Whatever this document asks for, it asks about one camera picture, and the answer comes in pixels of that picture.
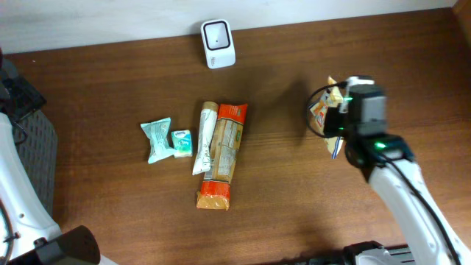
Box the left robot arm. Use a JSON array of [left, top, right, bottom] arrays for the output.
[[1, 88, 114, 265]]

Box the white beige tube packet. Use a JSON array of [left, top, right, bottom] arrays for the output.
[[192, 102, 219, 175]]

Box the white barcode scanner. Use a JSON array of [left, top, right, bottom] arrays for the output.
[[200, 19, 236, 69]]

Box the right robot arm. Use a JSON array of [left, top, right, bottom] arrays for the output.
[[325, 82, 470, 264]]

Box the small green tissue pack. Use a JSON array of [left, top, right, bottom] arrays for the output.
[[171, 130, 193, 158]]

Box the yellow snack chip bag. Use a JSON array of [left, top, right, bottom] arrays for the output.
[[309, 75, 345, 160]]

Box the pale green packet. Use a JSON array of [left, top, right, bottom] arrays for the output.
[[141, 118, 176, 164]]

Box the orange long pasta packet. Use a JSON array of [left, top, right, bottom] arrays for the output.
[[196, 104, 247, 210]]

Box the grey plastic mesh basket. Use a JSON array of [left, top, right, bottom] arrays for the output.
[[0, 58, 58, 218]]

